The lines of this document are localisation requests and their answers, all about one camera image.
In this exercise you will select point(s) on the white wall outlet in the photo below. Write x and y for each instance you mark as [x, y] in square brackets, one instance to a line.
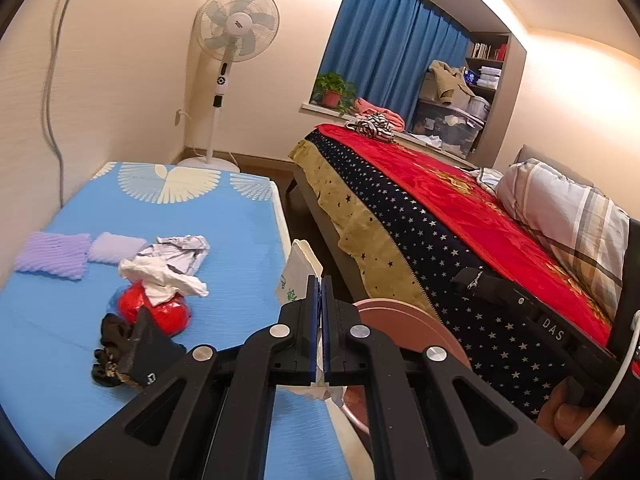
[179, 117]

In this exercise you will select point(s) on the potted green plant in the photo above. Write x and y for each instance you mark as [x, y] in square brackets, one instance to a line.
[332, 87]

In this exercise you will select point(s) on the grey bed frame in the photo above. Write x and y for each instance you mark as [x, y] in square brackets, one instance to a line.
[320, 210]

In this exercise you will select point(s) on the crumpled silver wrapper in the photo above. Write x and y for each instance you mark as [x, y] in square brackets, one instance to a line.
[180, 255]

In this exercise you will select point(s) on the white standing fan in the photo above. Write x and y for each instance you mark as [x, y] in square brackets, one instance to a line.
[235, 22]

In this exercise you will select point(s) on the blue curtain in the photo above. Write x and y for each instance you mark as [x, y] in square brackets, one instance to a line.
[390, 45]

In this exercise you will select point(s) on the blue patterned mat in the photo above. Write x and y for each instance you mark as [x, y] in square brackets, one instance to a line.
[60, 320]

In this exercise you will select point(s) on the white paper bag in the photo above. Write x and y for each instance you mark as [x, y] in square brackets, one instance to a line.
[300, 275]

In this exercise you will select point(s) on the red blanket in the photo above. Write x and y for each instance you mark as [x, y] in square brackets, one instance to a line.
[450, 180]

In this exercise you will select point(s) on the clear storage box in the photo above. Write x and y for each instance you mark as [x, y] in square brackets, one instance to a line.
[445, 125]

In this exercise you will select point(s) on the black white striped garment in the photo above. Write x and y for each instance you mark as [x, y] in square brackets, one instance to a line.
[375, 127]

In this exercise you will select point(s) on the dark star-print blanket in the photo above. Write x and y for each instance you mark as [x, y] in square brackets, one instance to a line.
[440, 240]

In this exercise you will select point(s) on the black packet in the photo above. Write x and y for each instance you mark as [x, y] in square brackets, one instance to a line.
[150, 355]

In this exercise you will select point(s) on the black cloth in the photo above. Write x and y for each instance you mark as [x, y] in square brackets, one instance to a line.
[112, 332]

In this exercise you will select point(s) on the grey headboard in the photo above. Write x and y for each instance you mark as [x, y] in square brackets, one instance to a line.
[550, 160]

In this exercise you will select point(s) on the large purple bubble wrap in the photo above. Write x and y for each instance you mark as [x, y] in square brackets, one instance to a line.
[50, 255]

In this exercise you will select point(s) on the person's right hand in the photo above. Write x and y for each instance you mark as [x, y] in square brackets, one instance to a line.
[565, 415]

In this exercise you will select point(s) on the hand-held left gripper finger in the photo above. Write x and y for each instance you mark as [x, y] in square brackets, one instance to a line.
[327, 330]
[315, 330]

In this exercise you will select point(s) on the bookshelf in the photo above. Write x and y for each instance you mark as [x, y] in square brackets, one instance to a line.
[490, 50]

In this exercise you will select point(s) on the pink round bin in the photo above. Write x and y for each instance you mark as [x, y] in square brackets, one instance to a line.
[400, 320]

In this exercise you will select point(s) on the plaid cloth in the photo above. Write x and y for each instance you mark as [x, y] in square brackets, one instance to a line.
[490, 180]

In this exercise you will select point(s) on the red plastic bag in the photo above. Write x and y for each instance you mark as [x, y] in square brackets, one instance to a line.
[170, 317]

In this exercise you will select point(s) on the plaid pillow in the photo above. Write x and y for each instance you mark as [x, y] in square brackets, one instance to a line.
[560, 210]

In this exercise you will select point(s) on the beige jacket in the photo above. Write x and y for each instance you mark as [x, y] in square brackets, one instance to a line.
[450, 80]

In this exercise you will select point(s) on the small purple foam sheet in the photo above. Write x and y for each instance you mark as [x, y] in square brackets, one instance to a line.
[112, 248]

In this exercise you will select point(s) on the white paper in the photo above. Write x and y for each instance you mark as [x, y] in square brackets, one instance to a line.
[150, 272]

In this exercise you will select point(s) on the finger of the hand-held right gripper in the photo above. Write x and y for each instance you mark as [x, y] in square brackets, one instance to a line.
[480, 285]

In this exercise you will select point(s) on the pink cloth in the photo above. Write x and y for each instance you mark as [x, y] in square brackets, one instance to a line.
[385, 112]

